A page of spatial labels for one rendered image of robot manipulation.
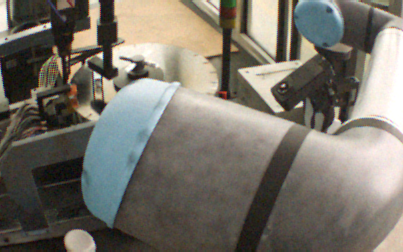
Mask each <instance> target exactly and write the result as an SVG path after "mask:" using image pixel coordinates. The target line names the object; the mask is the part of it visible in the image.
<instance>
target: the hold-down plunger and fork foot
mask: <svg viewBox="0 0 403 252"><path fill-rule="evenodd" d="M112 46H113V44H111V45H108V46H106V47H105V46H102V51H103V55H102V58H103V59H102V58H99V57H98V56H97V55H96V56H93V57H92V58H90V59H88V60H87V63H88V68H89V69H91V73H92V86H93V87H95V82H94V71H95V72H96V73H97V74H99V75H100V77H101V86H102V85H103V77H104V78H105V79H107V80H108V81H110V80H112V79H115V78H116V77H117V76H118V75H119V70H118V67H116V66H114V65H113V49H112Z"/></svg>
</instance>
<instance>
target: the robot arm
mask: <svg viewBox="0 0 403 252"><path fill-rule="evenodd" d="M294 12H295V13H294V19H295V24H296V26H297V29H298V31H299V32H300V33H301V35H302V36H303V37H304V38H305V39H306V41H308V42H309V43H311V44H312V45H313V47H314V49H315V51H316V52H317V54H315V55H314V56H313V57H311V58H310V59H309V60H308V61H306V62H304V63H303V65H300V66H299V67H298V68H297V69H295V71H292V72H291V73H290V74H289V75H288V76H286V77H284V78H283V79H282V80H280V81H279V82H278V83H277V84H276V85H274V86H272V87H271V88H270V92H271V94H272V96H273V97H274V99H275V101H276V102H277V103H278V104H279V105H280V106H281V107H282V108H283V109H284V110H285V111H290V110H291V109H293V108H295V107H296V106H297V105H299V104H300V103H301V102H302V101H303V112H304V115H305V123H306V127H305V126H302V125H300V124H297V123H294V122H291V121H287V120H285V119H282V118H279V117H276V116H273V115H270V114H267V113H263V112H260V111H258V110H254V109H251V108H248V107H245V106H241V105H238V104H235V103H232V101H228V100H225V99H221V98H218V97H214V96H211V95H208V94H205V93H201V92H198V91H195V90H191V89H188V88H185V87H182V86H181V83H179V82H173V83H168V82H167V83H164V82H160V81H156V80H152V79H146V78H143V79H138V80H135V81H133V82H132V83H131V84H129V85H128V86H126V87H124V88H122V89H121V91H119V92H118V93H117V94H116V95H115V96H114V97H113V98H112V99H111V100H110V101H109V104H108V105H107V107H106V108H105V109H104V111H102V113H101V116H100V117H99V119H98V121H97V122H96V124H95V128H94V130H93V132H92V134H91V136H90V140H89V142H88V145H87V150H86V152H85V155H84V157H85V158H84V162H83V172H82V175H81V176H82V183H81V187H82V191H83V198H84V202H85V204H86V206H87V208H88V210H89V211H90V212H91V213H92V214H93V215H94V216H96V217H98V218H99V219H101V220H103V221H105V222H106V223H107V225H108V227H109V228H111V229H113V228H114V227H115V228H118V229H120V230H122V231H123V232H126V233H128V234H130V235H132V236H134V237H136V238H138V239H140V240H141V241H143V242H144V243H146V244H148V245H151V246H153V247H154V248H155V249H157V250H158V251H159V252H373V251H374V250H375V249H376V248H377V246H379V245H380V244H381V243H382V241H384V239H385V238H386V237H387V236H388V235H389V233H390V232H391V231H392V230H393V229H394V227H395V226H396V224H397V223H398V221H399V219H400V218H401V216H402V214H403V19H402V18H400V17H397V16H394V15H392V14H390V13H387V12H384V11H382V10H380V9H377V8H374V7H372V6H370V5H367V4H364V3H361V2H359V1H356V0H300V2H298V5H297V6H296V9H295V10H294ZM358 50H360V51H362V52H366V53H367V54H369V55H371V56H370V59H369V62H368V66H367V70H366V71H365V72H366V73H365V74H364V78H363V82H362V85H361V88H360V90H359V83H360V81H358V80H357V78H355V76H354V75H355V69H356V62H357V60H356V59H357V52H358ZM350 79H351V80H355V81H353V82H351V80H350ZM356 88H357V89H356ZM353 89H356V92H355V99H354V100H351V101H350V99H351V98H352V94H351V91H352V90H353ZM358 90H359V94H357V93H358ZM357 96H358V97H357ZM347 100H348V101H347ZM346 104H347V107H350V106H354V108H353V112H352V113H351V115H350V116H351V117H350V120H349V121H346V122H345V123H343V124H342V125H341V126H340V124H341V122H340V121H338V120H335V119H334V118H335V110H334V108H336V107H338V108H339V107H342V106H345V105H346ZM333 132H334V134H333V135H332V134H331V133H333Z"/></svg>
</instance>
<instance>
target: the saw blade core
mask: <svg viewBox="0 0 403 252"><path fill-rule="evenodd" d="M135 45H136V46H135V47H134V44H132V45H130V46H123V47H118V48H114V49H113V65H114V66H116V67H118V70H119V69H121V68H122V67H124V66H127V65H131V62H128V61H125V60H119V57H120V56H121V55H122V56H125V57H127V56H129V57H133V56H134V55H142V54H144V53H145V52H146V51H147V50H150V51H151V53H150V54H149V55H148V56H147V57H145V61H149V62H152V63H158V66H159V67H161V68H162V69H163V71H164V73H165V81H164V83H167V82H168V83H173V82H179V83H181V86H182V87H185V88H188V89H191V90H195V91H198V92H201V93H205V94H207V93H209V94H208V95H211V96H213V95H214V94H215V92H216V89H217V86H218V76H217V72H216V70H215V68H214V67H213V66H212V65H211V63H210V62H209V61H208V60H207V59H205V58H204V57H203V56H201V55H200V54H198V53H196V52H194V51H192V50H188V49H185V48H182V47H179V46H175V45H171V44H170V45H166V44H159V43H152V45H151V43H150V44H135ZM150 45H151V46H150ZM118 49H119V50H120V51H118ZM184 49H185V50H184ZM194 56H195V57H194ZM204 64H205V65H204ZM82 70H83V71H82ZM210 72H211V73H210ZM70 84H71V86H73V85H75V84H76V85H75V86H76V89H77V91H78V92H77V94H75V95H74V96H70V98H69V102H70V103H71V105H72V107H73V108H74V109H75V111H76V112H78V114H79V115H81V116H82V117H83V118H84V117H85V118H86V117H87V119H88V120H90V121H94V120H97V119H99V117H100V116H101V113H102V111H104V109H105V108H106V107H107V105H108V104H109V101H110V100H111V99H112V98H113V97H114V96H115V95H116V94H117V93H118V92H119V90H117V89H116V88H115V87H114V82H113V79H112V80H110V81H108V80H107V79H105V78H104V77H103V85H102V86H99V87H93V86H92V73H91V69H89V68H88V63H87V62H86V63H85V64H83V65H82V66H81V67H80V68H79V69H78V70H77V71H76V72H75V74H74V76H73V77H72V78H71V79H70ZM209 87H216V89H210V88H209ZM79 107H80V108H79ZM90 115H91V116H90Z"/></svg>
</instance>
